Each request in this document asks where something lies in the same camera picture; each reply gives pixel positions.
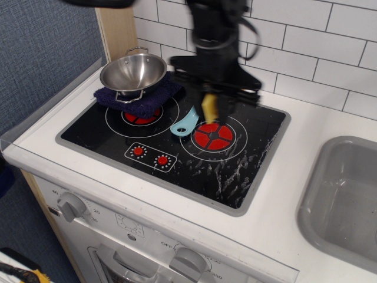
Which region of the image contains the grey left oven knob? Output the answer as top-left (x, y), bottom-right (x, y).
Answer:
top-left (57, 192), bottom-right (87, 223)

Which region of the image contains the wooden side post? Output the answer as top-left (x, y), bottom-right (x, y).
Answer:
top-left (95, 8), bottom-right (138, 62)

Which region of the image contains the grey right oven knob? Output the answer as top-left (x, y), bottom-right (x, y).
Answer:
top-left (169, 248), bottom-right (207, 282)

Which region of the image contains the yellow toy cheese wedge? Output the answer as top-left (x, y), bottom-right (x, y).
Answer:
top-left (201, 93), bottom-right (219, 124)

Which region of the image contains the grey oven knob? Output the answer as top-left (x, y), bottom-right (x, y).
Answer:
top-left (57, 192), bottom-right (87, 223)
top-left (169, 248), bottom-right (207, 282)

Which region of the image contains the stainless steel bowl with handles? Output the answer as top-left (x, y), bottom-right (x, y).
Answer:
top-left (100, 47), bottom-right (167, 104)

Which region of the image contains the dark blue folded cloth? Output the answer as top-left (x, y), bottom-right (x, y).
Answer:
top-left (94, 71), bottom-right (182, 119)

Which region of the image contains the black toy stove top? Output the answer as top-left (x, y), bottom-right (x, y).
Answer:
top-left (56, 90), bottom-right (291, 217)

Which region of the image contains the grey sink basin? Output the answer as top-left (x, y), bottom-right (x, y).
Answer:
top-left (297, 136), bottom-right (376, 273)

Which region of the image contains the silver oven door handle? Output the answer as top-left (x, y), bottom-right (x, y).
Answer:
top-left (95, 244), bottom-right (162, 282)

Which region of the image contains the yellow object at bottom left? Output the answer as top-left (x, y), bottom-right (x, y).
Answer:
top-left (22, 269), bottom-right (51, 283)

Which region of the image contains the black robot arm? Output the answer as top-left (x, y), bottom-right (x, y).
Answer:
top-left (169, 1), bottom-right (262, 124)

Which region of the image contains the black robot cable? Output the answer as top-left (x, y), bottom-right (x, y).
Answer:
top-left (235, 11), bottom-right (262, 62)

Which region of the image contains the light blue dish brush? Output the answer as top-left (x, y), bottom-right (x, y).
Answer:
top-left (170, 107), bottom-right (199, 137)

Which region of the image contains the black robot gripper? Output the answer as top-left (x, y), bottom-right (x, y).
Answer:
top-left (170, 44), bottom-right (262, 123)

